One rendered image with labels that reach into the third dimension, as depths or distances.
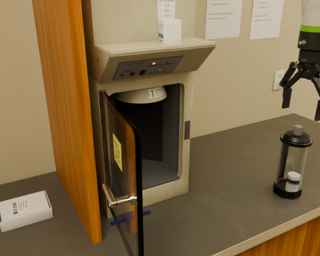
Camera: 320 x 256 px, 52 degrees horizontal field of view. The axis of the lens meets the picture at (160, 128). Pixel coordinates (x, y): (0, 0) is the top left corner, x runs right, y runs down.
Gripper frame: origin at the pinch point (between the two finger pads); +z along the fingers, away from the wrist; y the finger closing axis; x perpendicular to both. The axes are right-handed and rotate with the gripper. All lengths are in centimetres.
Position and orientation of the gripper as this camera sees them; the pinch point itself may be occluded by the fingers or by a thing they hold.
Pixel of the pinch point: (301, 110)
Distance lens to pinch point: 121.1
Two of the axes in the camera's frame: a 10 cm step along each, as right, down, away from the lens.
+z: 0.0, 9.2, 3.9
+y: 4.7, 3.5, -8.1
